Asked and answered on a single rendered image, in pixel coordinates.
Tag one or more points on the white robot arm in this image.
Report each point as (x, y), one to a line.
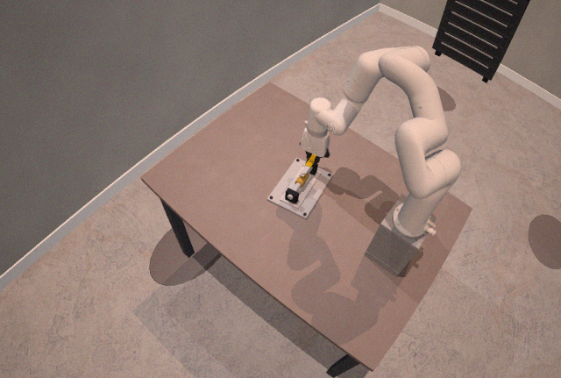
(426, 178)

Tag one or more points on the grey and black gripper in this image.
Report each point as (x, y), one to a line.
(316, 146)

